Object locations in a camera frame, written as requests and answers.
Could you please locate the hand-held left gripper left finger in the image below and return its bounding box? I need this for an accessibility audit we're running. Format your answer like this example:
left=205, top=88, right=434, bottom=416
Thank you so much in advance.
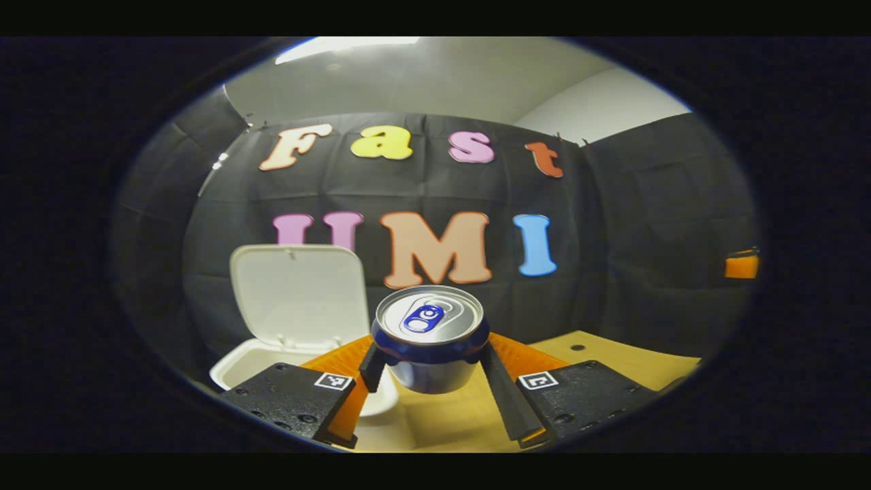
left=218, top=333, right=387, bottom=450

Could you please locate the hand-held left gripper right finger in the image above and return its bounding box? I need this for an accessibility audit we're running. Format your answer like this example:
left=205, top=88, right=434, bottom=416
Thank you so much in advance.
left=478, top=331, right=659, bottom=450

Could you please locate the blue pop can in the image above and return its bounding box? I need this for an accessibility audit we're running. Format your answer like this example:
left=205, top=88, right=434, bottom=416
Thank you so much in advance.
left=371, top=285, right=491, bottom=395

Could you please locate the white desktop garbage bin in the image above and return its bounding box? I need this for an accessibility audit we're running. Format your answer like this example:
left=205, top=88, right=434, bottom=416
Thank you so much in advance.
left=210, top=244, right=401, bottom=417

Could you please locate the wooden desktop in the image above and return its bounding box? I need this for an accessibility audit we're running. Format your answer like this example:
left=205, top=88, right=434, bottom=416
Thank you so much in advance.
left=354, top=330, right=702, bottom=454

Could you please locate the black backdrop cloth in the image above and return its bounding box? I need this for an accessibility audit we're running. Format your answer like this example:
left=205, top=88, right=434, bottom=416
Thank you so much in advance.
left=109, top=85, right=763, bottom=382

